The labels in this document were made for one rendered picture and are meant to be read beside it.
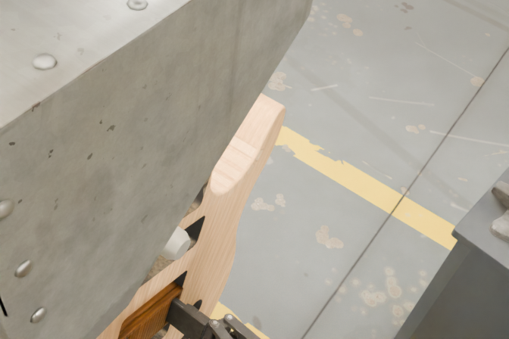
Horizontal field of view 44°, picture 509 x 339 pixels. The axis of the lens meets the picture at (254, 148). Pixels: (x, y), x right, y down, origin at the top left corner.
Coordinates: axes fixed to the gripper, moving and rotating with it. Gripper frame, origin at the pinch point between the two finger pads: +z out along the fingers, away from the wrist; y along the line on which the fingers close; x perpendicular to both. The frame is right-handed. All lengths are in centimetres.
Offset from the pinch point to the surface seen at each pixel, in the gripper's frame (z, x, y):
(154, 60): -9.8, 40.5, -24.5
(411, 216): -6, -58, 148
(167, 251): -3.8, 18.7, -8.7
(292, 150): 41, -58, 146
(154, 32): -9.8, 41.4, -24.8
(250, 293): 19, -77, 94
